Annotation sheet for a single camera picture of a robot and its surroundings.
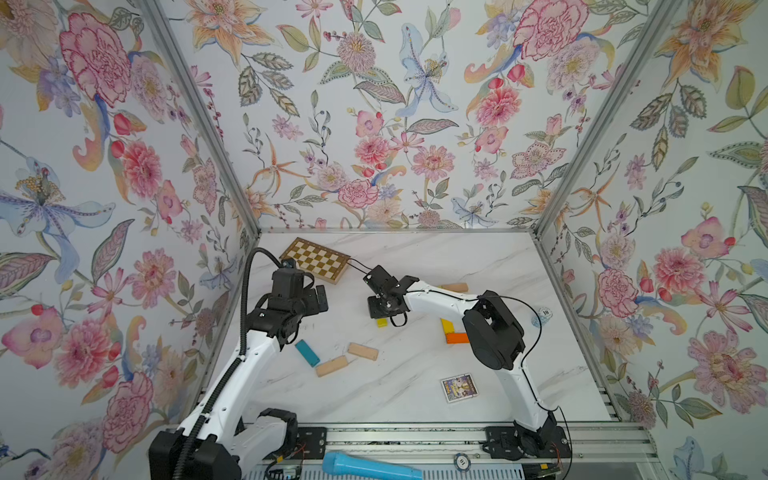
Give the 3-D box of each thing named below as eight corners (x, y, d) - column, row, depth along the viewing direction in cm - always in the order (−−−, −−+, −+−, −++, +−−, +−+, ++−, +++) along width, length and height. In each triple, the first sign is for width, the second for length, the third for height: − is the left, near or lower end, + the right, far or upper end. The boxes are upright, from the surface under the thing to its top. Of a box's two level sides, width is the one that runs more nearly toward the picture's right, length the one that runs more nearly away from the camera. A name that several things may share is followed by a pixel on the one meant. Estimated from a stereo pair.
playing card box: (447, 402, 82) (449, 400, 80) (440, 381, 86) (442, 379, 84) (477, 395, 83) (479, 393, 82) (469, 375, 87) (470, 372, 85)
